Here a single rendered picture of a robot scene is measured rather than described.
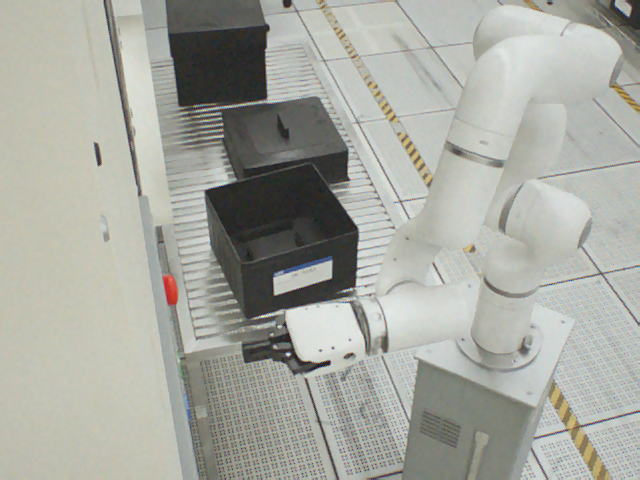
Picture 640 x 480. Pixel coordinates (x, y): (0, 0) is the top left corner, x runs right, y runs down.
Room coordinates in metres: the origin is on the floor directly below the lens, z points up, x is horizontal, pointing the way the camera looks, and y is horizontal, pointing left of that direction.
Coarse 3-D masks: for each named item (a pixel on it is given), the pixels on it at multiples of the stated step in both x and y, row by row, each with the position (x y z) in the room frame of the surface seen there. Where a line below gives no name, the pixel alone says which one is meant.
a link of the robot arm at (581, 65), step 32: (576, 32) 1.05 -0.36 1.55; (480, 64) 0.95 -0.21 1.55; (512, 64) 0.94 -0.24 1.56; (544, 64) 0.97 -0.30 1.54; (576, 64) 0.99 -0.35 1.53; (608, 64) 1.00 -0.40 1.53; (480, 96) 0.92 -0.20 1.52; (512, 96) 0.91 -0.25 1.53; (544, 96) 0.97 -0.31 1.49; (576, 96) 0.99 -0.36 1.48; (480, 128) 0.89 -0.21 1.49; (512, 128) 0.90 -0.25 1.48
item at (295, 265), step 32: (224, 192) 1.47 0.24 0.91; (256, 192) 1.50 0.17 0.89; (288, 192) 1.53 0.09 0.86; (320, 192) 1.51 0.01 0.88; (224, 224) 1.47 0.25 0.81; (256, 224) 1.50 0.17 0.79; (288, 224) 1.50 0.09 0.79; (320, 224) 1.51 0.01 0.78; (352, 224) 1.34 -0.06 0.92; (224, 256) 1.32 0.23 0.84; (256, 256) 1.40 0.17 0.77; (288, 256) 1.24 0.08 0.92; (320, 256) 1.27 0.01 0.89; (352, 256) 1.31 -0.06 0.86; (256, 288) 1.21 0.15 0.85; (288, 288) 1.24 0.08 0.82; (320, 288) 1.27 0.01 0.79
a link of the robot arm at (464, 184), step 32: (448, 160) 0.89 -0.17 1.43; (480, 160) 0.87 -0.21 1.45; (448, 192) 0.86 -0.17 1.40; (480, 192) 0.86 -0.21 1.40; (416, 224) 0.87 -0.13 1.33; (448, 224) 0.84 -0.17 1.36; (480, 224) 0.85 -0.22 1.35; (384, 256) 0.91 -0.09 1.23; (416, 256) 0.90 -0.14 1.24; (384, 288) 0.87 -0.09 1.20
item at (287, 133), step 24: (312, 96) 1.98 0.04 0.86; (240, 120) 1.85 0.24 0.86; (264, 120) 1.85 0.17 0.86; (288, 120) 1.85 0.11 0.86; (312, 120) 1.85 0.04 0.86; (240, 144) 1.73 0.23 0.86; (264, 144) 1.73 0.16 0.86; (288, 144) 1.73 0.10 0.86; (312, 144) 1.74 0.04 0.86; (336, 144) 1.74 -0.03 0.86; (240, 168) 1.66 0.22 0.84; (264, 168) 1.64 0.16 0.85; (336, 168) 1.70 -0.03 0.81
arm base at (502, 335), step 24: (480, 288) 1.16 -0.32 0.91; (480, 312) 1.14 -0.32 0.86; (504, 312) 1.10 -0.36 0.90; (528, 312) 1.11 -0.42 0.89; (480, 336) 1.12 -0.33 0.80; (504, 336) 1.10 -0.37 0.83; (528, 336) 1.12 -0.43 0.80; (480, 360) 1.08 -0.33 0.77; (504, 360) 1.08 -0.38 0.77; (528, 360) 1.08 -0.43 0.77
